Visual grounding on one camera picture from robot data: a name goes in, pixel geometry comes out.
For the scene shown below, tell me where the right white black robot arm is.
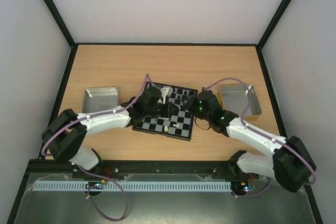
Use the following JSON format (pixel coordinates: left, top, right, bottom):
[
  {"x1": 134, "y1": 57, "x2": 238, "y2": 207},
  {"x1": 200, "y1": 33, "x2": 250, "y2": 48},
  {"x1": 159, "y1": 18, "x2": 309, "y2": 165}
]
[{"x1": 182, "y1": 90, "x2": 317, "y2": 193}]

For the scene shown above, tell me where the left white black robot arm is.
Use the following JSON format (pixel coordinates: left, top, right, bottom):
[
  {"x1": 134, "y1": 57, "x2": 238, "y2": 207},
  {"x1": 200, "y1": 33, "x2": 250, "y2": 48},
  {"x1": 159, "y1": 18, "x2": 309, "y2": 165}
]
[{"x1": 41, "y1": 86, "x2": 179, "y2": 171}]

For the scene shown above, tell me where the folding magnetic chess board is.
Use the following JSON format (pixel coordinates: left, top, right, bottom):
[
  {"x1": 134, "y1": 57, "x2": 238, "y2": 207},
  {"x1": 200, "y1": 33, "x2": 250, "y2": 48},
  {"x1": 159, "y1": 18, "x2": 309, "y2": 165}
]
[{"x1": 132, "y1": 86, "x2": 198, "y2": 141}]

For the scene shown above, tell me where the gold sided metal tin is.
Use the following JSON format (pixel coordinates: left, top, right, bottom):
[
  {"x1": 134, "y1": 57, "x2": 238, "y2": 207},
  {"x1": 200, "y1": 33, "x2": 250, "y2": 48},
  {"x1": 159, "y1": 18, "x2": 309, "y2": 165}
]
[{"x1": 217, "y1": 84, "x2": 262, "y2": 121}]

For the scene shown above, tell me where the silver embossed metal tin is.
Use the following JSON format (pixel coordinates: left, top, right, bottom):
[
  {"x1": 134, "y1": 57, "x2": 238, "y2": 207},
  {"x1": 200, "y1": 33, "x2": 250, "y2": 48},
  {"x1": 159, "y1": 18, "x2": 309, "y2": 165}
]
[{"x1": 82, "y1": 87, "x2": 118, "y2": 113}]

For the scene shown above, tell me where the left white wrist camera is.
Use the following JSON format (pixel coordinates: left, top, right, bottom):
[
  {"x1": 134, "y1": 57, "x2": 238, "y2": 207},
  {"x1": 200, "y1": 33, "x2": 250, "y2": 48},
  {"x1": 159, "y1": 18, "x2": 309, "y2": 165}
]
[{"x1": 160, "y1": 86, "x2": 173, "y2": 104}]

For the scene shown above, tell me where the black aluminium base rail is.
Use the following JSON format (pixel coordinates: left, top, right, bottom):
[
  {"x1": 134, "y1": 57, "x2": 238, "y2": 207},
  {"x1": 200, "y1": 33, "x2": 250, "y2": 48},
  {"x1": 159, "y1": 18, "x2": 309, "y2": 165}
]
[{"x1": 72, "y1": 159, "x2": 260, "y2": 180}]

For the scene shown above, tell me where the light blue slotted cable duct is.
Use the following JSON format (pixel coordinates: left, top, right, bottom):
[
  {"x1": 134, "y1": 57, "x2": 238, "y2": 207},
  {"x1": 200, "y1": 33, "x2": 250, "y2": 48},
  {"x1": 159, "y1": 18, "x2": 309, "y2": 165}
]
[{"x1": 33, "y1": 181, "x2": 232, "y2": 192}]

